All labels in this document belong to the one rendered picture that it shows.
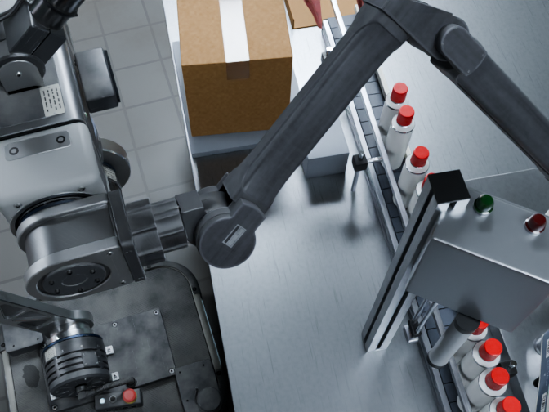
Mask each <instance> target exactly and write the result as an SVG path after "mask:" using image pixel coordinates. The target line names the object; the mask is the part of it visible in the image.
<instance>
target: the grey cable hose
mask: <svg viewBox="0 0 549 412"><path fill-rule="evenodd" d="M479 326H480V320H477V319H475V318H472V317H470V316H467V315H464V314H462V313H460V312H459V313H457V314H456V316H455V318H454V320H453V321H452V323H451V324H450V325H449V327H448V328H447V329H446V330H445V331H444V333H443V334H442V336H441V337H440V339H439V340H438V341H437V343H436V344H435V345H434V346H433V348H432V349H430V350H429V352H428V353H427V356H426V359H427V362H428V364H429V365H430V366H431V367H433V368H435V369H441V368H443V367H444V366H445V365H446V364H447V363H448V361H449V359H450V358H451V357H452V356H453V355H454V353H455V352H456V351H457V350H458V349H459V348H460V346H461V345H462V344H463V343H464V342H465V341H466V340H467V339H468V338H469V337H470V336H471V334H472V333H474V332H475V331H476V330H477V329H478V327H479Z"/></svg>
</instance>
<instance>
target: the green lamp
mask: <svg viewBox="0 0 549 412"><path fill-rule="evenodd" d="M493 206H494V200H493V198H492V196H490V195H486V194H484V195H480V196H479V197H478V198H477V199H476V200H475V201H474V203H473V209H474V211H475V212H476V213H477V214H479V215H481V216H487V215H489V214H490V213H491V212H492V211H493Z"/></svg>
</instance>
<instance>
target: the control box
mask: <svg viewBox="0 0 549 412"><path fill-rule="evenodd" d="M467 189H468V192H469V194H470V197H471V198H470V200H469V202H468V204H467V205H466V207H465V208H456V209H453V206H452V205H451V204H450V205H449V206H448V208H447V210H446V211H443V212H441V213H439V215H438V217H437V218H436V220H435V223H434V225H433V227H432V228H431V231H430V233H429V235H428V236H427V238H426V241H425V243H424V245H423V247H422V250H421V252H420V253H419V255H418V257H417V260H416V261H415V263H414V265H413V268H412V270H411V273H410V275H409V278H408V282H407V284H406V286H405V290H406V291H407V292H409V293H412V294H415V295H417V296H419V297H421V298H425V299H427V300H429V301H432V302H435V303H438V304H440V305H442V306H444V307H447V308H450V309H452V310H455V311H458V312H460V313H462V314H464V315H467V316H470V317H472V318H475V319H477V320H480V321H483V322H484V323H487V324H489V325H492V326H495V327H497V328H499V329H503V330H505V331H507V332H512V331H513V330H514V329H515V328H516V327H517V326H519V325H520V324H521V323H522V322H523V321H524V320H525V319H526V318H527V317H528V316H529V315H530V314H531V313H532V312H533V311H534V310H535V309H536V308H537V307H538V306H539V305H540V304H541V303H542V302H543V301H544V300H545V299H546V298H547V297H548V296H549V216H547V215H545V214H542V213H540V214H542V215H543V216H544V217H545V218H546V219H547V224H546V227H545V230H544V231H543V233H542V234H540V235H531V234H530V233H528V232H527V230H526V229H525V228H524V222H525V220H526V219H527V218H528V217H531V215H533V214H534V213H539V212H536V211H533V210H531V209H529V208H525V207H523V206H520V205H518V204H514V203H512V202H509V201H506V200H504V199H500V198H498V197H496V196H493V195H490V196H492V198H493V200H494V206H493V211H492V212H491V213H490V214H489V215H487V216H481V215H479V214H477V213H476V212H475V211H474V209H473V203H474V201H475V200H476V199H477V198H478V197H479V196H480V195H484V194H486V195H489V194H487V193H484V192H482V191H480V190H476V189H474V188H471V187H469V186H467Z"/></svg>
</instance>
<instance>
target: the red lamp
mask: <svg viewBox="0 0 549 412"><path fill-rule="evenodd" d="M546 224H547V219H546V218H545V217H544V216H543V215H542V214H540V213H534V214H533V215H531V217H528V218H527V219H526V220H525V222H524V228H525V229H526V230H527V232H528V233H530V234H531V235H540V234H542V233H543V231H544V230H545V227H546Z"/></svg>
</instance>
